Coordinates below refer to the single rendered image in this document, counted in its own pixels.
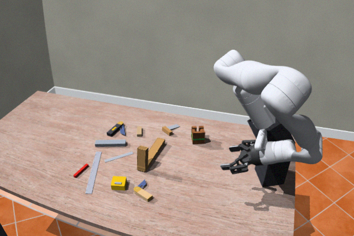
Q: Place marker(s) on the yellow box with grey clip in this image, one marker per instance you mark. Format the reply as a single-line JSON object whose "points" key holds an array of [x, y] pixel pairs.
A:
{"points": [[118, 183]]}

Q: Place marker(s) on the small tan wooden block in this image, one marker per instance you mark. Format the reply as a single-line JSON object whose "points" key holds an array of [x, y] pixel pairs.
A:
{"points": [[139, 131]]}

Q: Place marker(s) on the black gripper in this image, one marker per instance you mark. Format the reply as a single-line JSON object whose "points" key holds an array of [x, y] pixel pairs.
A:
{"points": [[247, 156]]}

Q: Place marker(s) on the grey rectangular bar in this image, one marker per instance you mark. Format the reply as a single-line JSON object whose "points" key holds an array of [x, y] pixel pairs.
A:
{"points": [[108, 143]]}

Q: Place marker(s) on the red rectangular bar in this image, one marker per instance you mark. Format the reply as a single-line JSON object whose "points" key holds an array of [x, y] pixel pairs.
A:
{"points": [[80, 171]]}

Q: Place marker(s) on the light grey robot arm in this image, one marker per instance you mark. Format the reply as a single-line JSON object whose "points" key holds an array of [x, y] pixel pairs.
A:
{"points": [[268, 92]]}

